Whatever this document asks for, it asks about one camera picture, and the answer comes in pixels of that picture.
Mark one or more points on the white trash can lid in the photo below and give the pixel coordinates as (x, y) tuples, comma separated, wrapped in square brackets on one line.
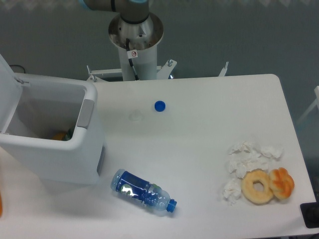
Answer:
[(10, 93)]

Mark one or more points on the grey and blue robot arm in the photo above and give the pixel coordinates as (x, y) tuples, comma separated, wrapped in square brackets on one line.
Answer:
[(131, 11)]

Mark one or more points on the blue bottle cap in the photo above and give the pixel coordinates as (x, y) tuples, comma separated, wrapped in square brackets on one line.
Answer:
[(159, 106)]

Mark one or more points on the white trash can body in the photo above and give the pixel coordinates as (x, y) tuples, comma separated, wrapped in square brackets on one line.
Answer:
[(47, 106)]

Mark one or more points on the blue labelled plastic bottle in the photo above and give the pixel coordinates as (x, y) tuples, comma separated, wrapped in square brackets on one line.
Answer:
[(149, 195)]

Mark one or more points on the large crumpled white tissue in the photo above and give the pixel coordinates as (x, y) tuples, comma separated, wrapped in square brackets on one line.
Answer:
[(247, 156)]

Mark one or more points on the green item in bin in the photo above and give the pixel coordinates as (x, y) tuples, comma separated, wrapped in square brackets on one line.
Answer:
[(68, 135)]

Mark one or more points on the orange item in bin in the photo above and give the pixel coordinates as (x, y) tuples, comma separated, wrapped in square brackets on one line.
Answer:
[(59, 136)]

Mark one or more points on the small crumpled white tissue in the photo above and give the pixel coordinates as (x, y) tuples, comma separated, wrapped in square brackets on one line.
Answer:
[(232, 191)]

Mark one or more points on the orange twisted pastry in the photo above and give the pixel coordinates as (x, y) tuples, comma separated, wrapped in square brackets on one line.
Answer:
[(281, 183)]

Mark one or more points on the white furniture at right edge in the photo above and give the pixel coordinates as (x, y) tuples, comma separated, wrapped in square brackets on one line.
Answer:
[(307, 116)]

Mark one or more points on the black device at edge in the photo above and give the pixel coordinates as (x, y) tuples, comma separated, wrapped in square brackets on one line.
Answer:
[(310, 213)]

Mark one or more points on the orange object at left edge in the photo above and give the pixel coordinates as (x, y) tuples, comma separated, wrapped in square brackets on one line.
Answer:
[(1, 206)]

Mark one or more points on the white metal base frame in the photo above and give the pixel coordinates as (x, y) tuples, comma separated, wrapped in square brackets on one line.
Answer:
[(163, 72)]

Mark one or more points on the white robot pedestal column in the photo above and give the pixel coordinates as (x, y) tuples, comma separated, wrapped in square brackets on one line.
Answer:
[(137, 46)]

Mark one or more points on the plain ring donut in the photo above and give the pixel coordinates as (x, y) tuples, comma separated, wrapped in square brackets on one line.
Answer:
[(255, 187)]

